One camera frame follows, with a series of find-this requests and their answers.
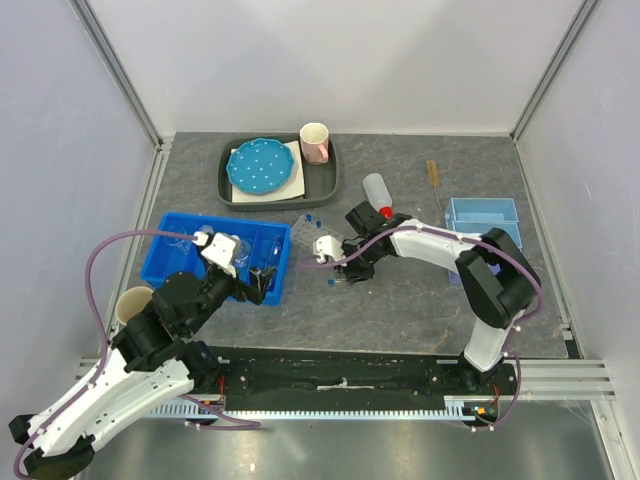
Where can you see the small glass beaker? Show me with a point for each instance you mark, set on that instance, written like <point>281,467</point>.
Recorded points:
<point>180,244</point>

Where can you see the blue polka dot plate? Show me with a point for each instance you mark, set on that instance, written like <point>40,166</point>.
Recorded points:
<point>260,166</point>

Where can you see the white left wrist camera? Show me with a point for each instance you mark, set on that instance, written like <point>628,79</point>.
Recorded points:
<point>218,250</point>

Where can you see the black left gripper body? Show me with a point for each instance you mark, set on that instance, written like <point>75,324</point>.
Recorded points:
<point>219,287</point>

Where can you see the light blue drawer organizer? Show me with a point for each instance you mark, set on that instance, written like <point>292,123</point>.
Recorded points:
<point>480,215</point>

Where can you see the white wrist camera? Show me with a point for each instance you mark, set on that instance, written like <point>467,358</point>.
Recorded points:
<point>327,249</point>
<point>218,250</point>

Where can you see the glass alcohol lamp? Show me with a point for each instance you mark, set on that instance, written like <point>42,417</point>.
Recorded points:
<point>242,255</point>

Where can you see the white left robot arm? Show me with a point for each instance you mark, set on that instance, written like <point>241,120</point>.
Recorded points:
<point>154,357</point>

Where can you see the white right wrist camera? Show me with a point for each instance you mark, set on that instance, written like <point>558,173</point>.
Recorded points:
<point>327,249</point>

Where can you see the dark grey baking tray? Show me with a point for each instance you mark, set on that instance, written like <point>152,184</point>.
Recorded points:
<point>321,182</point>

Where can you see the blue safety goggles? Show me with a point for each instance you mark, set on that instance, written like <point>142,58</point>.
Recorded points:
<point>271,253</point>

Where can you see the clear test tube rack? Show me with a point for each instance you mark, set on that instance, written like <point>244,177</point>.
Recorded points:
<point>303,233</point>

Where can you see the white plastic wash bottle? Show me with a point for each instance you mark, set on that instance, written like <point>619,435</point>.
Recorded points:
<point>378,194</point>

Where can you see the blue plastic divided bin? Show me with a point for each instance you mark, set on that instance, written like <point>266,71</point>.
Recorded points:
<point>162,261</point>

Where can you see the glass stoppered bottle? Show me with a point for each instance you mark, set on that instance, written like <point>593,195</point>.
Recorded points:
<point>206,229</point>

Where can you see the light blue cable duct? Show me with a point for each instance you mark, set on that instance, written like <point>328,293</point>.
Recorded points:
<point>452,410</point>

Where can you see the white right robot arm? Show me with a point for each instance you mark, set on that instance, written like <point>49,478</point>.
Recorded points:
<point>499,283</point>

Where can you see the pink ceramic mug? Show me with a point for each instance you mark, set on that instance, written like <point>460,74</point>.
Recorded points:
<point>314,143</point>

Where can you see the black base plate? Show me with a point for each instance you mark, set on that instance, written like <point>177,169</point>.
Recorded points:
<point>283,379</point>

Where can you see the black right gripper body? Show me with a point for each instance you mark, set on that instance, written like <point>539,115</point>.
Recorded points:
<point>362,265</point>

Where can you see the beige paper cup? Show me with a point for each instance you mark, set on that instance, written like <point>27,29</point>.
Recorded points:
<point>131,303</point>

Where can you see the test tube brush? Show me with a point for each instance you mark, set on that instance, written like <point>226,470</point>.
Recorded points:
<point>434,180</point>

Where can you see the white square plate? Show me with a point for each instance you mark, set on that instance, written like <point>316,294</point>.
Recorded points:
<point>293,188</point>

